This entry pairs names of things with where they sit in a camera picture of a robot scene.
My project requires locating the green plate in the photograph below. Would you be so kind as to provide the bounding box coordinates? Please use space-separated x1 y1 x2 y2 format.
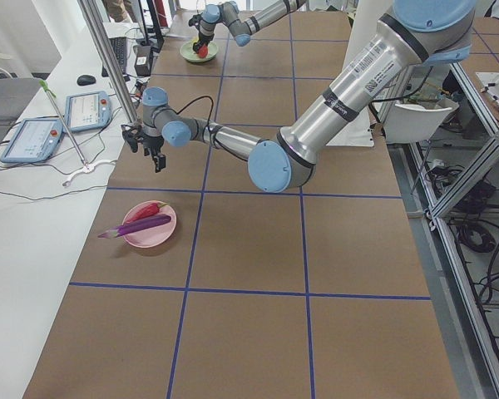
180 37 219 63

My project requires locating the black computer box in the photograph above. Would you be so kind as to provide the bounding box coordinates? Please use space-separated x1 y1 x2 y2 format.
134 46 153 77

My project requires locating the teach pendant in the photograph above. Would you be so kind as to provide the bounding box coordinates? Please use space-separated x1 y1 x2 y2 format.
0 118 63 164
65 91 112 133

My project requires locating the red pomegranate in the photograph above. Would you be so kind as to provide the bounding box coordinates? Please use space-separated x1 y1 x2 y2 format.
192 42 209 59

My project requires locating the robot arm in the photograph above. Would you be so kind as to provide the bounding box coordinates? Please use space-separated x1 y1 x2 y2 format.
188 0 305 47
124 1 476 193

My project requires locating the black computer mouse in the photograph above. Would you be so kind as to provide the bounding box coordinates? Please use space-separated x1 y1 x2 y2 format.
77 74 96 86

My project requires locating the near teach pendant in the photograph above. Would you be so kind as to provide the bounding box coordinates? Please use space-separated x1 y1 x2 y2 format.
0 118 63 164

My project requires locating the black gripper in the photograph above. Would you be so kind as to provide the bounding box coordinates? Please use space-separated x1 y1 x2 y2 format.
196 31 215 47
139 133 166 172

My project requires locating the pink plate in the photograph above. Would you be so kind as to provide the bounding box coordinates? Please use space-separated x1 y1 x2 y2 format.
121 200 179 249

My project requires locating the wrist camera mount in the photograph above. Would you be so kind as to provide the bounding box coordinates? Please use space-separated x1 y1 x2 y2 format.
121 125 144 153

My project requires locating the red chili pepper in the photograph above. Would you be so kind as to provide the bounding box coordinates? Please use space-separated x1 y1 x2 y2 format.
129 202 166 222

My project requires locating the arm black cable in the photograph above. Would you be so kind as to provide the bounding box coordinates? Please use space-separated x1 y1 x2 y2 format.
176 96 215 126

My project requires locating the far teach pendant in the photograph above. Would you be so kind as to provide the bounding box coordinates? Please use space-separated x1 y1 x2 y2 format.
65 91 112 133

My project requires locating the black keyboard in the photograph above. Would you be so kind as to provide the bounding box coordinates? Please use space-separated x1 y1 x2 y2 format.
109 37 128 75

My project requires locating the purple eggplant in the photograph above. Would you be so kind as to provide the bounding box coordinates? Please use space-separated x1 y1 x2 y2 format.
97 214 172 239

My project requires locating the white chair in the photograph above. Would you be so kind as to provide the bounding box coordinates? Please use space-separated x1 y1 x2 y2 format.
383 98 459 144

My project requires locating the aluminium frame post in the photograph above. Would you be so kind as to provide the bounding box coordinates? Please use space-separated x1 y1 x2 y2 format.
77 0 139 126

